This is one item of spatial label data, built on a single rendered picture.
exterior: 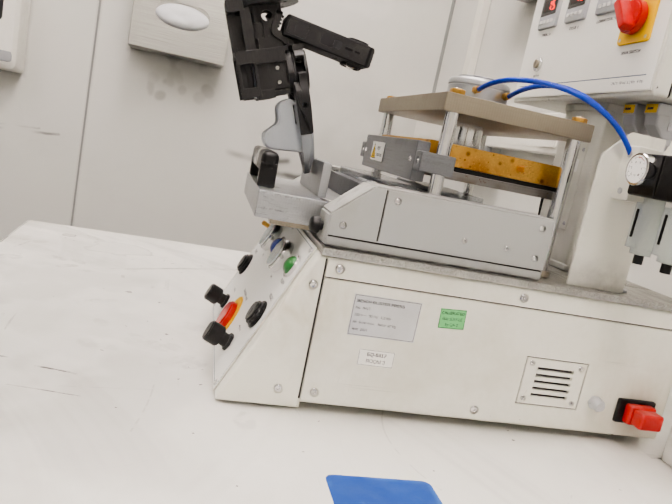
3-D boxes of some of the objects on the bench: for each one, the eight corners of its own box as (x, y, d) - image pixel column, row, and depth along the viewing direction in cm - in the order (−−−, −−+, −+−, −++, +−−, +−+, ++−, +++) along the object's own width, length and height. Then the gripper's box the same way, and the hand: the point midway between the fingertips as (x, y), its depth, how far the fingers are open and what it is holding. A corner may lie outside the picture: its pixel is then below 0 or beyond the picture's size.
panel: (213, 307, 94) (284, 207, 93) (214, 391, 66) (317, 248, 65) (202, 300, 94) (273, 200, 93) (198, 381, 65) (301, 237, 64)
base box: (520, 348, 109) (546, 253, 106) (673, 463, 73) (718, 324, 70) (213, 306, 96) (232, 198, 93) (214, 419, 60) (245, 249, 58)
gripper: (222, 6, 76) (253, 178, 81) (224, -8, 67) (258, 185, 72) (291, -2, 77) (317, 167, 82) (301, -17, 69) (329, 173, 74)
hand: (310, 162), depth 78 cm, fingers closed, pressing on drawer
